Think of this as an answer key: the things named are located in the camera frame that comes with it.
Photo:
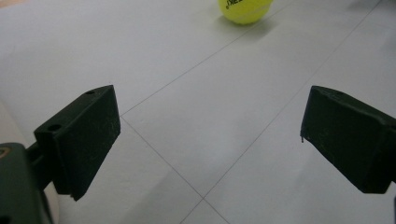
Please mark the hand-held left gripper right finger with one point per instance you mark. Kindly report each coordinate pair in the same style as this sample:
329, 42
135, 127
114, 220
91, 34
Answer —
348, 140

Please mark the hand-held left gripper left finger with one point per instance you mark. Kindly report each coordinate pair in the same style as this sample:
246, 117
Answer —
82, 140

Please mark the yellow tennis ball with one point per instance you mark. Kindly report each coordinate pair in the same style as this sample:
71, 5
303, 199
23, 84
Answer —
244, 9

